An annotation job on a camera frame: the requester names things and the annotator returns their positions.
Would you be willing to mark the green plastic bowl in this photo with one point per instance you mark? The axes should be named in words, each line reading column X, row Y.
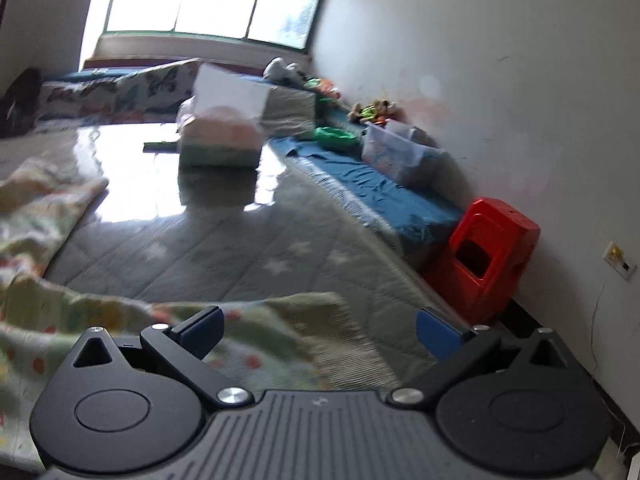
column 336, row 139

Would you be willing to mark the large butterfly print cushion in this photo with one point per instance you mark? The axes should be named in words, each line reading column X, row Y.
column 156, row 93

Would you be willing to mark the wall power socket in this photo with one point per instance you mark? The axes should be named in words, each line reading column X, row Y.
column 615, row 256

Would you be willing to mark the grey plain cushion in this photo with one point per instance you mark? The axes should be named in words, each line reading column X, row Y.
column 289, row 112

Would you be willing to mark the clear plastic storage bin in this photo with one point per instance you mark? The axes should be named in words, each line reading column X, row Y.
column 408, row 163

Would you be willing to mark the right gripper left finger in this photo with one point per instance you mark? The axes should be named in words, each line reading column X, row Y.
column 118, row 406

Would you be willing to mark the black white plush toy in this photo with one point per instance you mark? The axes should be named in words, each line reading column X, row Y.
column 278, row 72

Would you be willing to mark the red plastic stool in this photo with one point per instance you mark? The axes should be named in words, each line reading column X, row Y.
column 477, row 272

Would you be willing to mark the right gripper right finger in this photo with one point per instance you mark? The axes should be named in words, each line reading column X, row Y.
column 509, row 405

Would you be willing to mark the colourful plush toy pile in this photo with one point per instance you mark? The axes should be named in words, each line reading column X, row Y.
column 378, row 112

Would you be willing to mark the green patterned child's garment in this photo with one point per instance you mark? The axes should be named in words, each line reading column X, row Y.
column 305, row 341

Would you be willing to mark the long butterfly print cushion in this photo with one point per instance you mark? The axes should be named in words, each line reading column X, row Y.
column 93, row 100

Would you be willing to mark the pink green tissue pack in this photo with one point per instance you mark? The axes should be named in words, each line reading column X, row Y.
column 220, row 125

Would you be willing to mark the black clothing pile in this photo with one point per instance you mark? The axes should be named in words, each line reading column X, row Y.
column 19, row 104

